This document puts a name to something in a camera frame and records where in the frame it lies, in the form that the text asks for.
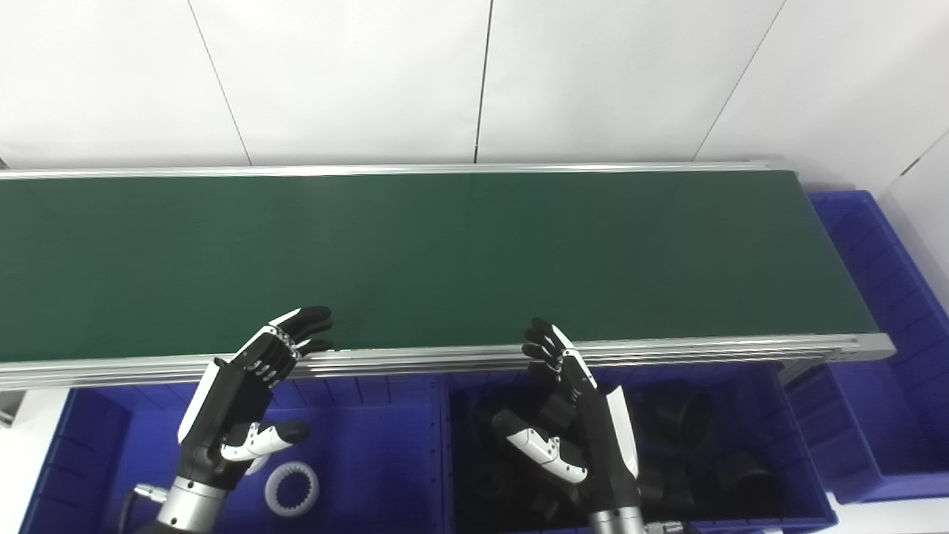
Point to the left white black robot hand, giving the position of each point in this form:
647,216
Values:
222,415

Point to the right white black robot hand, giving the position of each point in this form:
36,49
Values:
600,437

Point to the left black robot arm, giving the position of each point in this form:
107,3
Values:
189,508

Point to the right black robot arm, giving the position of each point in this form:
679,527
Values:
615,523

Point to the black cylinder part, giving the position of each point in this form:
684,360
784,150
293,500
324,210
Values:
667,486
749,482
497,482
682,411

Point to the blue bin with white parts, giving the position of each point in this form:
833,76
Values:
378,460

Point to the green conveyor belt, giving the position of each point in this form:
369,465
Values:
445,356
474,259

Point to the blue bin with black parts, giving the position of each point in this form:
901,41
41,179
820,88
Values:
797,460

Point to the aluminium conveyor leg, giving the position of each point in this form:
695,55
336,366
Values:
10,409
804,371

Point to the empty blue bin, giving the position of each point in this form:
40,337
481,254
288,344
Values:
875,400

